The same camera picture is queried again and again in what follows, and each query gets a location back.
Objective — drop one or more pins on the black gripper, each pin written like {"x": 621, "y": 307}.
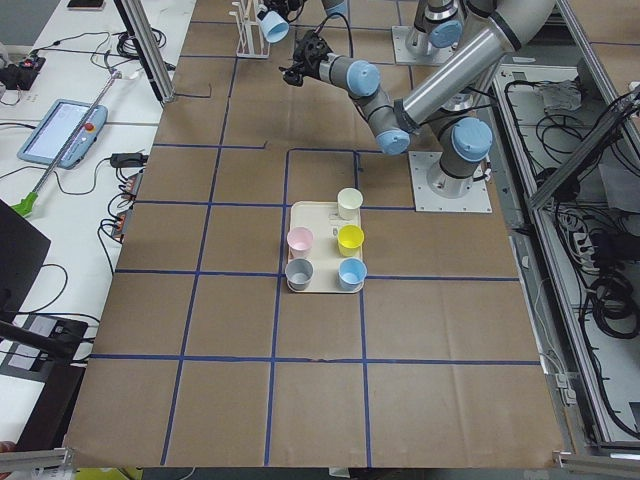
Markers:
{"x": 278, "y": 4}
{"x": 312, "y": 69}

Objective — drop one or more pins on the light blue ikea cup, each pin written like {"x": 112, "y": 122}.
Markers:
{"x": 273, "y": 26}

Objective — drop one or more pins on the cream cup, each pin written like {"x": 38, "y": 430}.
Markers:
{"x": 349, "y": 201}

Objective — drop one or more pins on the pink cup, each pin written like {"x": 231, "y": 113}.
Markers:
{"x": 300, "y": 242}

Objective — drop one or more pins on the yellow cup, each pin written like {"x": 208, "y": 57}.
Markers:
{"x": 350, "y": 239}

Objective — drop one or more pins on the grey cup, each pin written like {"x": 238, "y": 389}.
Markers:
{"x": 299, "y": 273}

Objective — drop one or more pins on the blue cup on tray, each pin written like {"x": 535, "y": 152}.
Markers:
{"x": 352, "y": 273}

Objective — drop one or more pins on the cream plastic tray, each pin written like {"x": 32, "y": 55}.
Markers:
{"x": 324, "y": 221}

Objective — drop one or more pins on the black power adapter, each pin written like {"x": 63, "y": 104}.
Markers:
{"x": 128, "y": 160}

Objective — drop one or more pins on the black smartphone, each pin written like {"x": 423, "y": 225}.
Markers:
{"x": 89, "y": 5}

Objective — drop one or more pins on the blue teach pendant tablet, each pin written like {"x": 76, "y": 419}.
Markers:
{"x": 52, "y": 132}

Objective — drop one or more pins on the reacher grabber tool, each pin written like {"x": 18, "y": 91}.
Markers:
{"x": 25, "y": 206}

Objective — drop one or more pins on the white wire cup rack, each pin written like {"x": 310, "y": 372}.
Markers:
{"x": 252, "y": 43}

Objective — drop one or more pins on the aluminium frame post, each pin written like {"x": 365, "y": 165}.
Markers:
{"x": 138, "y": 27}

